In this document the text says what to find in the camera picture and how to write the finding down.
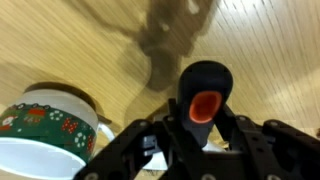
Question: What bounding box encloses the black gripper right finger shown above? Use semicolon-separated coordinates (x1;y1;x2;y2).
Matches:
214;105;320;180

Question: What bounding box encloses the green white christmas mug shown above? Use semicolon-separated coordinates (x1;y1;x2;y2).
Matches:
0;82;115;180

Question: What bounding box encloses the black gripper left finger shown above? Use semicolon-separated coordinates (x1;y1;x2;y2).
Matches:
73;99;200;180

